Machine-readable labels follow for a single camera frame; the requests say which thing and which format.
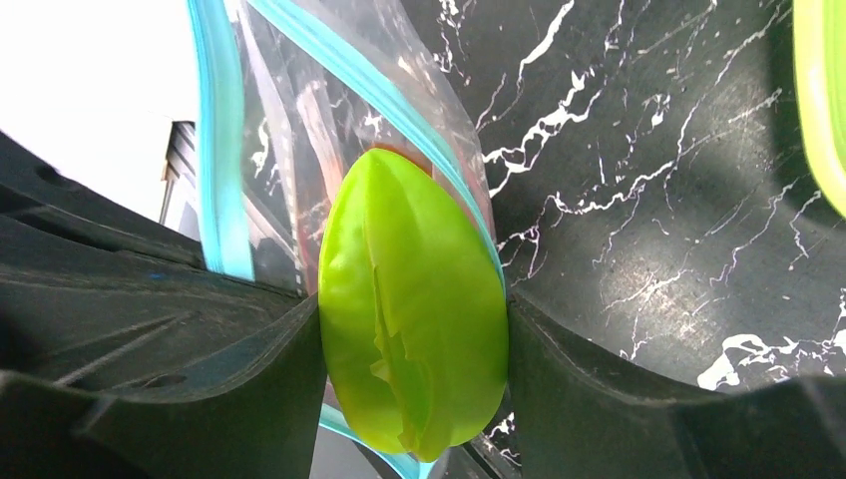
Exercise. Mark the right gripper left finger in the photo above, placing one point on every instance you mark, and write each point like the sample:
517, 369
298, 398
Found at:
123, 357

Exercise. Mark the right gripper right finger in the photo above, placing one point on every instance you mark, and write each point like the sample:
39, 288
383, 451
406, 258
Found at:
583, 412

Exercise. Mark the light green pepper toy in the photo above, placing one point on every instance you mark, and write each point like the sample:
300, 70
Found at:
412, 312

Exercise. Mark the clear zip top bag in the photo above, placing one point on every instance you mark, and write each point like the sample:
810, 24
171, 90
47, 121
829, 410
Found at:
292, 94

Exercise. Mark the green plastic basket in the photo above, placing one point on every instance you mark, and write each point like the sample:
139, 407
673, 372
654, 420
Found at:
819, 67

